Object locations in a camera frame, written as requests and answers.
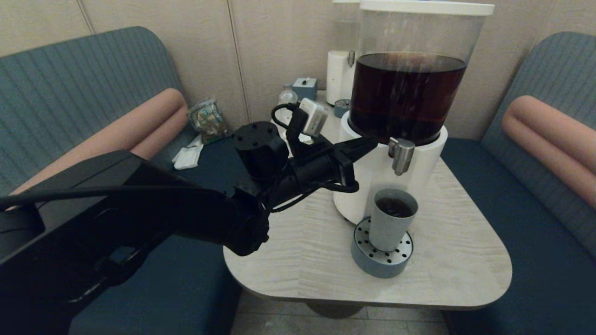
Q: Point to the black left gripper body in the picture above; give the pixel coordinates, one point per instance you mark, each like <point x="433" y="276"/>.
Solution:
<point x="321" y="170"/>

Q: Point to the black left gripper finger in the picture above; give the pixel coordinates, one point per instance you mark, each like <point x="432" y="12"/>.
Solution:
<point x="362" y="151"/>
<point x="358" y="143"/>

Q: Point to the metal tea dispenser tap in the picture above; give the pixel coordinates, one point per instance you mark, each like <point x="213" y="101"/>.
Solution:
<point x="401" y="156"/>

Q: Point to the grey plastic cup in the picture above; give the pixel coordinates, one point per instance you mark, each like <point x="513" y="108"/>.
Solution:
<point x="389" y="230"/>

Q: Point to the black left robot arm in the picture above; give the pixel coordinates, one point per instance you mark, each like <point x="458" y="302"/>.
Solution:
<point x="139" y="218"/>

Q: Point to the small round drip tray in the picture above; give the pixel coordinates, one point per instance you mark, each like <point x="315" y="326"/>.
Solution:
<point x="341" y="109"/>

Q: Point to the large dark tea dispenser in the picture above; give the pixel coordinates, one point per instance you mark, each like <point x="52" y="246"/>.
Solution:
<point x="377" y="190"/>

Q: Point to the white water dispenser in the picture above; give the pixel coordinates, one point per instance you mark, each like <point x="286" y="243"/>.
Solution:
<point x="336" y="78"/>

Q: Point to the blue-grey tissue box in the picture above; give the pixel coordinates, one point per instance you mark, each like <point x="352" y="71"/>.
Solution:
<point x="305" y="88"/>

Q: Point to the clear plastic bottle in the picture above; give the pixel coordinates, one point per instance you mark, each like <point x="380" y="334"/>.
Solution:
<point x="286" y="97"/>

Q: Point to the small metal water dispenser tap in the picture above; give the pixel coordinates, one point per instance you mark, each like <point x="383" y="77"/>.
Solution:
<point x="350" y="59"/>

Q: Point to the large round perforated drip tray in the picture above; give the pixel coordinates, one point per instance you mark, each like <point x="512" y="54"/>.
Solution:
<point x="372" y="266"/>

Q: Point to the colourful snack bag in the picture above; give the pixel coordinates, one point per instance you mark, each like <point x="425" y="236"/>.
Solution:
<point x="208" y="122"/>

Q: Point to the white napkin pack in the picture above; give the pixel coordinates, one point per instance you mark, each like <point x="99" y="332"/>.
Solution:
<point x="187" y="157"/>

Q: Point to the dark blue bench seat cushion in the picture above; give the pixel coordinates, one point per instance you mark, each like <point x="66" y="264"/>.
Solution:
<point x="186" y="288"/>
<point x="535" y="260"/>

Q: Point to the pink bolster cushion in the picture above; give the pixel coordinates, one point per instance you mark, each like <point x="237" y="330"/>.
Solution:
<point x="130" y="130"/>
<point x="549" y="134"/>

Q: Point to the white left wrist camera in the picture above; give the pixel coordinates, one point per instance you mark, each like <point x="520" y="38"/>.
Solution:
<point x="314" y="116"/>

